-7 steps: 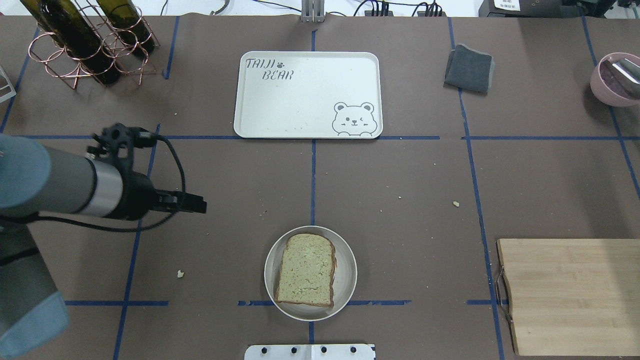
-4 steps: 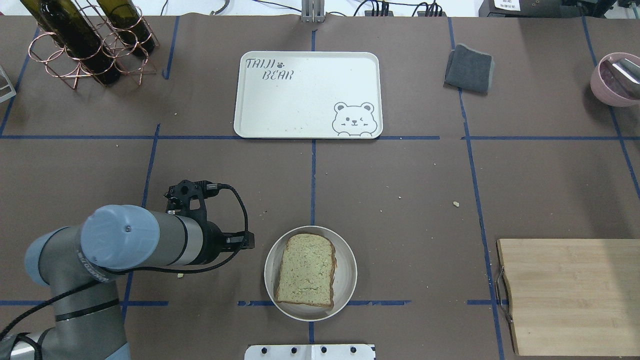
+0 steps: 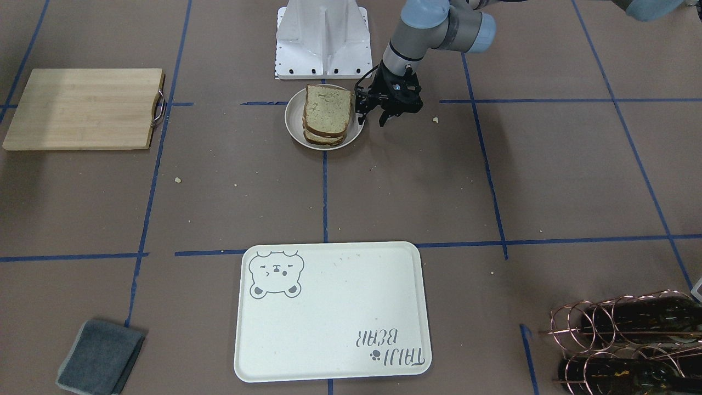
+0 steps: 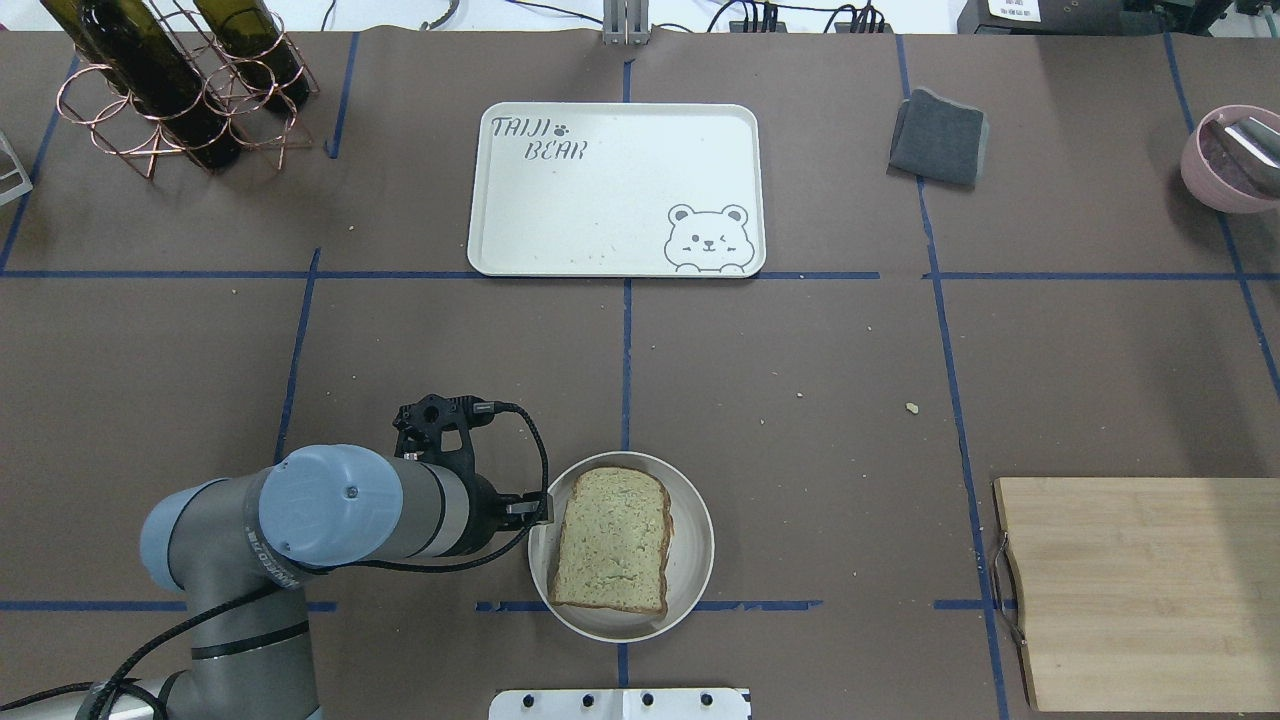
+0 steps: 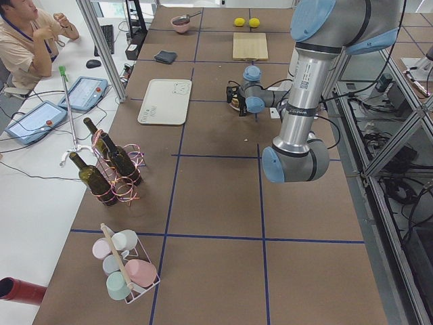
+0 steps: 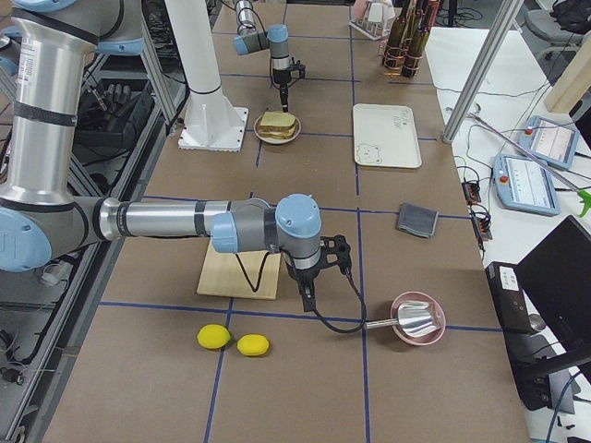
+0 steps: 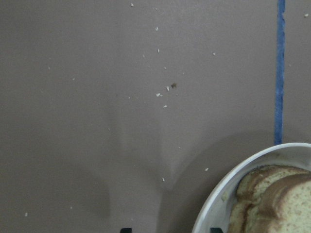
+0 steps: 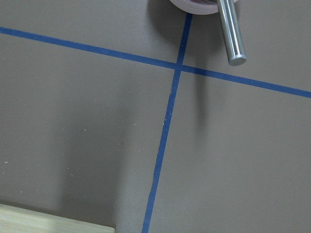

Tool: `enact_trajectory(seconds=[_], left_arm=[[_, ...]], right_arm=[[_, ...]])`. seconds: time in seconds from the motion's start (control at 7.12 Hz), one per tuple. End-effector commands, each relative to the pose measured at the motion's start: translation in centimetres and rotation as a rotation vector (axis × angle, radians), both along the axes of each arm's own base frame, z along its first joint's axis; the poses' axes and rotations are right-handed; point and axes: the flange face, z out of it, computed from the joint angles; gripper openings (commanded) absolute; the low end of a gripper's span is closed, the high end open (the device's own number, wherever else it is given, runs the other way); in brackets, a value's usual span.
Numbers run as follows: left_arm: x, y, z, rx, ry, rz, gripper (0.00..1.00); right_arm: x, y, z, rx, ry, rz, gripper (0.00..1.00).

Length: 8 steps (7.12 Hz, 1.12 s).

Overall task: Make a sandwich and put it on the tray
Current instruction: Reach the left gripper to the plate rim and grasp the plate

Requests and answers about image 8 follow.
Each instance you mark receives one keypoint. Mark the metal scoop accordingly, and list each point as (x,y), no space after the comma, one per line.
(232,35)

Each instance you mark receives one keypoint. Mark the pink bowl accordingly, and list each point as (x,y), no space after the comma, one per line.
(197,7)

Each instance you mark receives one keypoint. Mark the wooden cutting board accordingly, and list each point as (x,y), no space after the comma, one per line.
(19,220)

